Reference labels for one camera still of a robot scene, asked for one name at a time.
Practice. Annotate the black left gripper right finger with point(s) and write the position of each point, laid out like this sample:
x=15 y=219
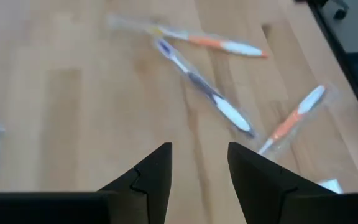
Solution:
x=275 y=199

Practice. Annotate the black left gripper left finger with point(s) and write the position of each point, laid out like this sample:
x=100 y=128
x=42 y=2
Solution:
x=129 y=202

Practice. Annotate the purple toothbrush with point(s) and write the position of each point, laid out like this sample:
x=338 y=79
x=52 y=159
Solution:
x=204 y=85

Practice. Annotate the blue toothpaste tube white cap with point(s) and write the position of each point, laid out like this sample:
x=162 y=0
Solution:
x=332 y=185

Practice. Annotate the orange wrapped toothbrush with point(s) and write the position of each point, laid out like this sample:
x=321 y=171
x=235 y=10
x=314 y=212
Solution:
x=287 y=124
x=207 y=40

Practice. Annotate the black caster wheel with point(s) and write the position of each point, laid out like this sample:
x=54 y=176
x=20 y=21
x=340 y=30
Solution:
x=340 y=13

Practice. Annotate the black aluminium table frame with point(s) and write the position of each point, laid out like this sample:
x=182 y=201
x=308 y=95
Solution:
x=338 y=51

